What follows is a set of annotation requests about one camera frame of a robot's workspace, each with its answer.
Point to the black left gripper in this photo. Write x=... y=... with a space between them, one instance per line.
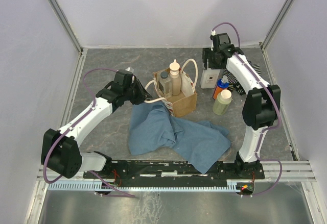
x=143 y=95

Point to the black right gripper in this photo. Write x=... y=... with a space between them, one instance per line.
x=207 y=53

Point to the white square bottle grey cap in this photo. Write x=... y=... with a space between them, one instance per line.
x=209 y=78

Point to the orange bottle blue sprayer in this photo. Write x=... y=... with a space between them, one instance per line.
x=222 y=84

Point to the clear square bottle grey cap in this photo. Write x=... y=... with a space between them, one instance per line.
x=165 y=84

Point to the pale green bottle cream cap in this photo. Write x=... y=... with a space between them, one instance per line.
x=222 y=102

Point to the beige pump bottle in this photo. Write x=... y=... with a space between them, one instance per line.
x=175 y=76

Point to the watermelon print canvas bag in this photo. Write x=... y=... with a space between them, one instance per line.
x=185 y=102

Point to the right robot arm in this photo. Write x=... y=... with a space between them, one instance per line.
x=261 y=107

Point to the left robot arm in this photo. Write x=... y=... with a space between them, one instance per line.
x=60 y=148

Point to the black white striped cloth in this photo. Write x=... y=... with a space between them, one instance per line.
x=234 y=84

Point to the blue cloth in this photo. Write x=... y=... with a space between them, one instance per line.
x=200 y=143

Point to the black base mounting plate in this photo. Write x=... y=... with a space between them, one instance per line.
x=108 y=173

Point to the aluminium frame rail front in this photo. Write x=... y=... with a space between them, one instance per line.
x=286 y=171

